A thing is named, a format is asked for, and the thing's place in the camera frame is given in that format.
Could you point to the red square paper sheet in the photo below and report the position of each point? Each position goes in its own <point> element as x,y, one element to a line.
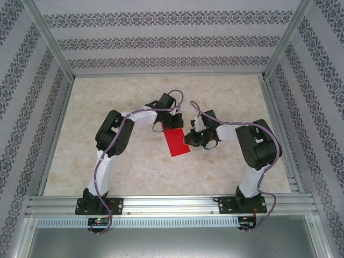
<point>177,142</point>

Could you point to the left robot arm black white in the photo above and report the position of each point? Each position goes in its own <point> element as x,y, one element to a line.
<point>114,134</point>

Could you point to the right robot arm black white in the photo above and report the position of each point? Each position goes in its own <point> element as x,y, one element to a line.
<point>258,145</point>

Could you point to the grey metal sheet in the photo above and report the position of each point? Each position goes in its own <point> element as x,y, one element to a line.
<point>172,242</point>

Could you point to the right controller circuit board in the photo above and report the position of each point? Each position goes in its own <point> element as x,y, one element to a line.
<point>246,219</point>

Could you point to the controller circuit board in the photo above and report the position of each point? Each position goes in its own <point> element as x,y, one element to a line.
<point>98,221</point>
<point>246,219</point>

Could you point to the left controller circuit board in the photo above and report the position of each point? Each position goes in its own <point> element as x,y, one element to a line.
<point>98,221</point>

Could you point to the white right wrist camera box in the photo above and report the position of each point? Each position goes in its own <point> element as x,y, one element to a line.
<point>197,122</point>

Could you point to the aluminium back rail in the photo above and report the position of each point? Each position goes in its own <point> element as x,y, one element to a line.
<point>169,74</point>

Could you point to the aluminium mounting rail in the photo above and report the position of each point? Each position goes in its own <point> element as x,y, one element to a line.
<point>169,205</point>

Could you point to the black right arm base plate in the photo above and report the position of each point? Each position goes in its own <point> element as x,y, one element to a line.
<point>227,205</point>

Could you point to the aluminium side rail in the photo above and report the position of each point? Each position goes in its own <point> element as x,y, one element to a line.
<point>61,113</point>
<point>274,113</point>

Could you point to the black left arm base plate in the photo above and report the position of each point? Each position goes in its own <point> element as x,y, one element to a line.
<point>117,205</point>

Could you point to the aluminium frame post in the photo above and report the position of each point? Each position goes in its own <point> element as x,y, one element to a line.
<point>285,40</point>
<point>51,40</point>

